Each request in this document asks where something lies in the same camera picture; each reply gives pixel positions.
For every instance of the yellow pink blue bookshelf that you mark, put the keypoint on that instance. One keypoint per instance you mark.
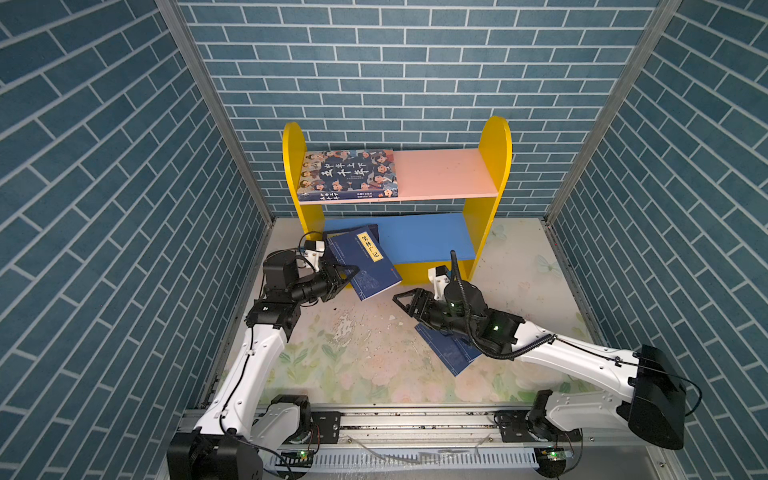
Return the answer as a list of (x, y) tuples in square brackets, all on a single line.
[(416, 243)]

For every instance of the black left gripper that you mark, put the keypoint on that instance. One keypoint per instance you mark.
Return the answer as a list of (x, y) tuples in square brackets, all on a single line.
[(331, 281)]

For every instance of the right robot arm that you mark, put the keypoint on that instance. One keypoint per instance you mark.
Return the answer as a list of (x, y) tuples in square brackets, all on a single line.
[(638, 391)]

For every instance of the aluminium frame rail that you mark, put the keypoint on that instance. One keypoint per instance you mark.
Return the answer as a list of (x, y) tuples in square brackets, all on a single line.
[(291, 440)]

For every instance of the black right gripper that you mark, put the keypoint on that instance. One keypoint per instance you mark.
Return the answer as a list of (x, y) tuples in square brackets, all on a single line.
[(411, 306)]

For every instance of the colourful illustrated history book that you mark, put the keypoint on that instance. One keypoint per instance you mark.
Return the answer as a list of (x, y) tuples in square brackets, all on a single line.
[(347, 175)]

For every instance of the navy book yellow label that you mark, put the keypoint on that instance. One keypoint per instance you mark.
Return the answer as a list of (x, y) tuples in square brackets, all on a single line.
[(331, 258)]

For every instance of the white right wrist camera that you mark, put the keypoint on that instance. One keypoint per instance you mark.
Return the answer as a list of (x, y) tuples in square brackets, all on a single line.
[(439, 277)]

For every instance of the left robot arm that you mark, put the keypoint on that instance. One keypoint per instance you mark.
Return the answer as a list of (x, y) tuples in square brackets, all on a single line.
[(252, 372)]

